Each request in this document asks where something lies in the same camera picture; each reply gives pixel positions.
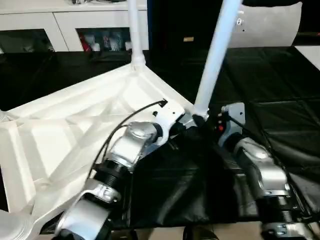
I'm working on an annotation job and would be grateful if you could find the white plastic table top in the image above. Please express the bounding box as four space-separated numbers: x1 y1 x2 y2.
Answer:
0 62 209 240

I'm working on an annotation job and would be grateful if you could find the black work mat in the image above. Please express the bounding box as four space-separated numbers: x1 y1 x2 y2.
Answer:
0 46 320 230

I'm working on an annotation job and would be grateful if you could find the black box with gold label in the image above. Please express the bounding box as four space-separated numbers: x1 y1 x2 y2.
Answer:
147 0 227 51

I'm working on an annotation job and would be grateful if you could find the dark right robot foot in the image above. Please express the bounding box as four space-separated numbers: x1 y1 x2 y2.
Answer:
183 224 219 240

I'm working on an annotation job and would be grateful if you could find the grey cushion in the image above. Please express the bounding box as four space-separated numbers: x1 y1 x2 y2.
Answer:
230 1 303 49

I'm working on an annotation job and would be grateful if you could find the white flat board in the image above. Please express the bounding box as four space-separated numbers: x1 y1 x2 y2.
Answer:
294 44 320 70

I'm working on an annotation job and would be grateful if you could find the black bar with red mark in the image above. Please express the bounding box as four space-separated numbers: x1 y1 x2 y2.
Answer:
296 30 320 40

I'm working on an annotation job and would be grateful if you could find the white glass-door cabinet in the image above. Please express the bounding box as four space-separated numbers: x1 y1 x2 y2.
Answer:
0 0 150 54

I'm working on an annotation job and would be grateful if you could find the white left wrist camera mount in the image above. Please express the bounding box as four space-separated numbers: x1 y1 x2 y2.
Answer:
150 98 188 148

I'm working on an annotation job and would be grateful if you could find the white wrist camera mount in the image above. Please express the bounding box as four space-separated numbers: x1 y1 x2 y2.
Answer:
220 101 246 147
150 98 188 148

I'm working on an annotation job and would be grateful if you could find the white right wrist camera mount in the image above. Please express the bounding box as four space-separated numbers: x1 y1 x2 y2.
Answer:
220 101 246 147

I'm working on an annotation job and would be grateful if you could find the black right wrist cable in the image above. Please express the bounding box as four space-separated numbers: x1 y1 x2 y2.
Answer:
228 116 320 220

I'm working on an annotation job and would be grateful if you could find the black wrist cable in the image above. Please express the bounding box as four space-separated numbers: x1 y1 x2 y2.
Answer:
228 116 320 220
84 98 169 187

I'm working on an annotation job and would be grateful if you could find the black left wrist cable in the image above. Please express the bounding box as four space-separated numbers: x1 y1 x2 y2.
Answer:
84 98 169 187

